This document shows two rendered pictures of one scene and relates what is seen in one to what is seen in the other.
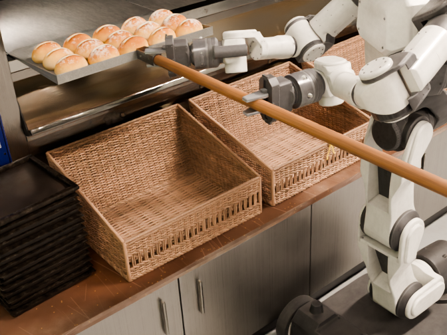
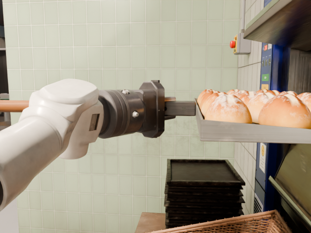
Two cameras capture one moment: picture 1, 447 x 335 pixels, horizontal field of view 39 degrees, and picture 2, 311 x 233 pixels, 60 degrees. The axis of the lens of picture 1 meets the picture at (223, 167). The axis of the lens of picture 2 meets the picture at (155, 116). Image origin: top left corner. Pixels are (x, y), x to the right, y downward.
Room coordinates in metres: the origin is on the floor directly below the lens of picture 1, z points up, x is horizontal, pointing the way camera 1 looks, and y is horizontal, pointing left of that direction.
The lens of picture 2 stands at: (2.18, -0.27, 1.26)
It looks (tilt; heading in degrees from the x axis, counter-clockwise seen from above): 7 degrees down; 135
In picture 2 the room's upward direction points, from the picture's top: straight up
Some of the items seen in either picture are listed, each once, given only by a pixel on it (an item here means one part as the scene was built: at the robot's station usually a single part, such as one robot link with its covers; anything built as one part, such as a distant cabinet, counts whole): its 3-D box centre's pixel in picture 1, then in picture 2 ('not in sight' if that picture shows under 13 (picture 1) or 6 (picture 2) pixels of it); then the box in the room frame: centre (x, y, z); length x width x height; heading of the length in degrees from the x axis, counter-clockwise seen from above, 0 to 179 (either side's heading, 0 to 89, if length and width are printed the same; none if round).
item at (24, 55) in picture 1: (110, 39); (278, 111); (1.96, 0.33, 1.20); 0.55 x 0.36 x 0.03; 127
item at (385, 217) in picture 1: (394, 181); not in sight; (1.68, -0.53, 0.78); 0.18 x 0.15 x 0.47; 37
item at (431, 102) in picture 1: (414, 110); not in sight; (1.72, -0.59, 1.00); 0.28 x 0.13 x 0.18; 127
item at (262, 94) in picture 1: (255, 94); not in sight; (1.41, -0.09, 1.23); 0.06 x 0.03 x 0.02; 120
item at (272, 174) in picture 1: (281, 126); not in sight; (2.23, -0.24, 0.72); 0.56 x 0.49 x 0.28; 128
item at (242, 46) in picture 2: not in sight; (241, 44); (1.48, 1.10, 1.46); 0.10 x 0.07 x 0.10; 128
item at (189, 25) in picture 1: (189, 27); (227, 112); (1.98, 0.08, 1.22); 0.10 x 0.07 x 0.05; 130
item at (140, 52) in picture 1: (149, 56); (175, 107); (1.78, 0.20, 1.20); 0.09 x 0.04 x 0.03; 37
